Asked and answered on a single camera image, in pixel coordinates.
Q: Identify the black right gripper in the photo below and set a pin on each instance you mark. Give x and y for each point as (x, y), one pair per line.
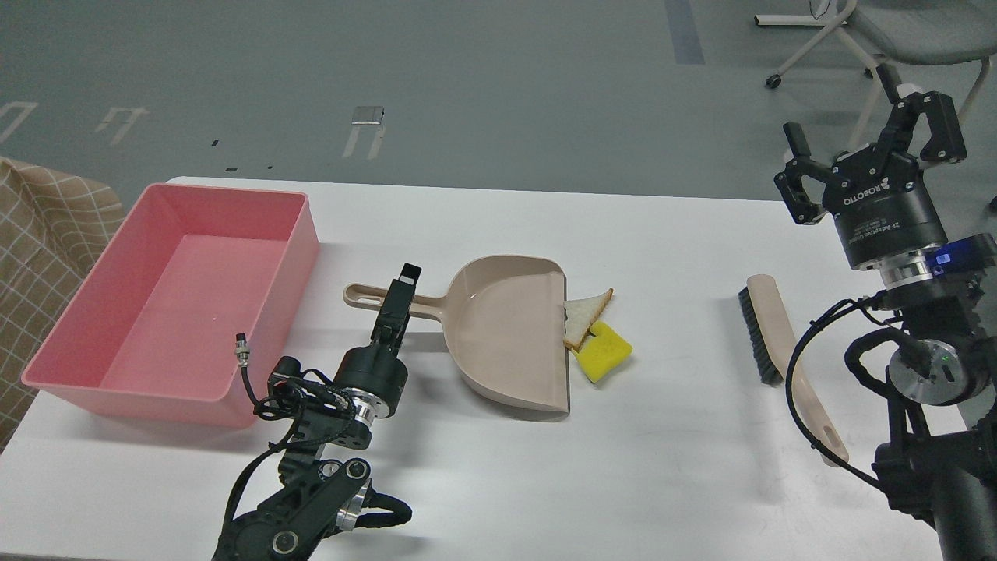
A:
(885, 210)

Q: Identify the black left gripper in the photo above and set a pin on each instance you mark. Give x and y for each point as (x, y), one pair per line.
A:
(376, 369)

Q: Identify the beige plastic dustpan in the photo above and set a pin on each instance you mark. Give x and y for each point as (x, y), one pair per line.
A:
(503, 320)

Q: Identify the triangular bread slice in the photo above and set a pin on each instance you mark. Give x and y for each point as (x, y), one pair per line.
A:
(580, 315)

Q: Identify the beige hand brush black bristles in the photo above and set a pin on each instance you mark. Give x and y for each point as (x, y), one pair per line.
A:
(773, 342)

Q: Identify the yellow sponge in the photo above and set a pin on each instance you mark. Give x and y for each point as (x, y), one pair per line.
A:
(602, 351)

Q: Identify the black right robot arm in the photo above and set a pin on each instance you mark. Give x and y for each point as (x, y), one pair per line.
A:
(935, 351)

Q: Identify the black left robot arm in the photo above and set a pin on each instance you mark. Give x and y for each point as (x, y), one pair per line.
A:
(290, 498)

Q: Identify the pink plastic bin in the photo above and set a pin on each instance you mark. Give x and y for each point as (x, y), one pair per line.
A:
(151, 332)

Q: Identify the grey office chair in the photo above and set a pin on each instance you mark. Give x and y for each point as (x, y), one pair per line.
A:
(914, 33)

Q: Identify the silver floor outlet plate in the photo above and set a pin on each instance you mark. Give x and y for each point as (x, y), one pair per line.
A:
(368, 115)

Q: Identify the beige checkered cloth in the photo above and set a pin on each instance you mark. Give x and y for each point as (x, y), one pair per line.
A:
(54, 226)

